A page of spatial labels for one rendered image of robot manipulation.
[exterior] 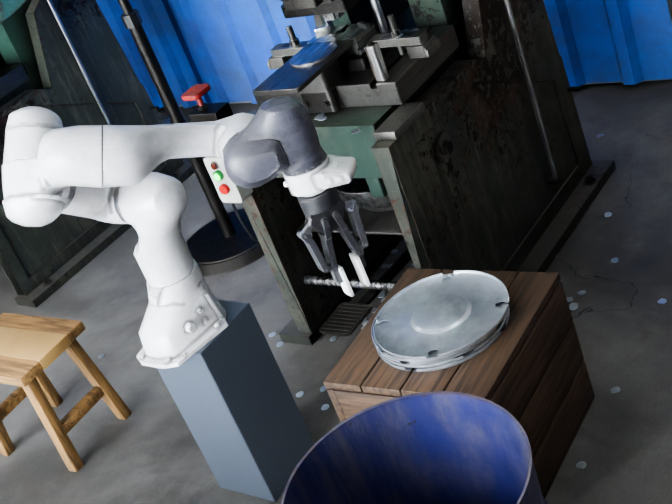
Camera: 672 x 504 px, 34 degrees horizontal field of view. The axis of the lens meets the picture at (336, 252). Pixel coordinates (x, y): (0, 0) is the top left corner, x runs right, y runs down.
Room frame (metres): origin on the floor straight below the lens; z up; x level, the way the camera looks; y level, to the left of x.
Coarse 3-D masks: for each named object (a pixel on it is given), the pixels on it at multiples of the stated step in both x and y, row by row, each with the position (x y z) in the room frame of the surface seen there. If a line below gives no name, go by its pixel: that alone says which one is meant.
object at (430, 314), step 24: (408, 288) 2.04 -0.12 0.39; (432, 288) 2.01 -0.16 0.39; (456, 288) 1.97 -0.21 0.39; (480, 288) 1.94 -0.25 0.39; (504, 288) 1.90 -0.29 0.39; (384, 312) 1.99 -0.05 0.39; (408, 312) 1.96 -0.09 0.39; (432, 312) 1.91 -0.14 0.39; (456, 312) 1.88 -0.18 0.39; (480, 312) 1.86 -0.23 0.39; (504, 312) 1.82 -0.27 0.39; (384, 336) 1.91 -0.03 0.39; (408, 336) 1.87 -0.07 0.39; (432, 336) 1.84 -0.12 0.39; (456, 336) 1.81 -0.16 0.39; (480, 336) 1.78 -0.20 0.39
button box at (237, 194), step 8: (208, 160) 2.59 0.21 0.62; (216, 160) 2.57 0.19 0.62; (208, 168) 2.59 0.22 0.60; (224, 168) 2.56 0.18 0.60; (224, 176) 2.56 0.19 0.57; (216, 184) 2.59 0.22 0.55; (232, 184) 2.55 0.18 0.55; (232, 192) 2.56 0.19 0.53; (240, 192) 2.55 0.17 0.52; (248, 192) 2.57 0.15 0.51; (224, 200) 2.59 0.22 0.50; (232, 200) 2.57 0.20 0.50; (240, 200) 2.55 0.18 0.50; (240, 216) 2.62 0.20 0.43; (248, 232) 2.62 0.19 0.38; (256, 240) 2.63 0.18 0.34
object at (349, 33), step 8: (352, 24) 2.67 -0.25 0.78; (328, 32) 2.68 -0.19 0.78; (336, 32) 2.66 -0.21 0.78; (344, 32) 2.64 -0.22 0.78; (352, 32) 2.61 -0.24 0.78; (360, 32) 2.59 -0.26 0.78; (368, 32) 2.61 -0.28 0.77; (376, 32) 2.63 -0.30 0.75; (312, 40) 2.67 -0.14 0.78; (320, 40) 2.65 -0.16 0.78; (328, 40) 2.63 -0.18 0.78; (352, 40) 2.57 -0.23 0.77; (360, 40) 2.58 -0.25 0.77; (368, 40) 2.60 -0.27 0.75; (352, 48) 2.58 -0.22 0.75
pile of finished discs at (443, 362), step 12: (372, 324) 1.97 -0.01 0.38; (384, 324) 1.96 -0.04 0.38; (504, 324) 1.83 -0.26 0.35; (372, 336) 1.93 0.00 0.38; (492, 336) 1.79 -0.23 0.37; (468, 348) 1.77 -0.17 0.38; (480, 348) 1.78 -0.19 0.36; (384, 360) 1.87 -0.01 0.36; (396, 360) 1.83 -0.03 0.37; (408, 360) 1.80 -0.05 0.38; (420, 360) 1.79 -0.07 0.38; (432, 360) 1.78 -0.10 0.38; (444, 360) 1.77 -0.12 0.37; (456, 360) 1.77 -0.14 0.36
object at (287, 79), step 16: (304, 48) 2.64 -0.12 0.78; (320, 48) 2.58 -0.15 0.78; (336, 48) 2.54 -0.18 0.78; (288, 64) 2.57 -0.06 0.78; (304, 64) 2.51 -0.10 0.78; (320, 64) 2.49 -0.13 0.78; (336, 64) 2.54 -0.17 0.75; (272, 80) 2.51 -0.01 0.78; (288, 80) 2.47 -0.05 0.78; (304, 80) 2.42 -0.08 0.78; (320, 80) 2.50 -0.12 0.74; (336, 80) 2.52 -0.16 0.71; (304, 96) 2.55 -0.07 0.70; (320, 96) 2.51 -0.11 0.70; (336, 96) 2.51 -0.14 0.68; (320, 112) 2.53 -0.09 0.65
